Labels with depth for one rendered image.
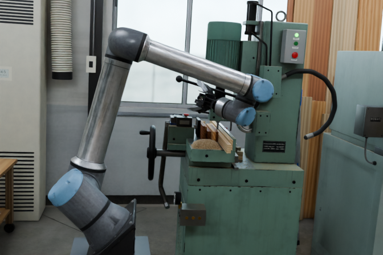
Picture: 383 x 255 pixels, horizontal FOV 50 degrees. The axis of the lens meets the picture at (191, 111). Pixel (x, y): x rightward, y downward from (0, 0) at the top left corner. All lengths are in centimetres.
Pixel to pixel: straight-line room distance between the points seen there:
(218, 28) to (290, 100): 51
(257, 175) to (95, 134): 82
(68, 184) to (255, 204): 96
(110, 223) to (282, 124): 102
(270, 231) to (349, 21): 225
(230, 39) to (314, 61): 172
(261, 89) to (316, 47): 212
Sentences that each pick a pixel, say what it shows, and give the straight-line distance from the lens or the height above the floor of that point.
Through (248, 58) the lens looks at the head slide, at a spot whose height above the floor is 133.
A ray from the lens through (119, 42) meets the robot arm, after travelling 155.
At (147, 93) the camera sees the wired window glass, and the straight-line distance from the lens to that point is 351.
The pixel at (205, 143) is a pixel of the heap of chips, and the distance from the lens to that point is 193.
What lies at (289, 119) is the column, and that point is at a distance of 215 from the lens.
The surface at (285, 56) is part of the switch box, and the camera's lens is 204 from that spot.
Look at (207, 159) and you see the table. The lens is 193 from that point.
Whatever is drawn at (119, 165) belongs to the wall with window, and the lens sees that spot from 355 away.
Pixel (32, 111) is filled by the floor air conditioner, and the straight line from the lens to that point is 321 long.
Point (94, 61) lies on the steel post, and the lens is 331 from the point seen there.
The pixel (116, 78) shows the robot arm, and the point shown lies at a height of 122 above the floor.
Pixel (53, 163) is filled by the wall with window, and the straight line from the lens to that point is 358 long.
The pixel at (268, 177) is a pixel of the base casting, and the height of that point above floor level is 76.
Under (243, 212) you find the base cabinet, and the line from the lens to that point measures 209.
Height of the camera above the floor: 134
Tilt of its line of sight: 8 degrees down
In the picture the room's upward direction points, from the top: 3 degrees clockwise
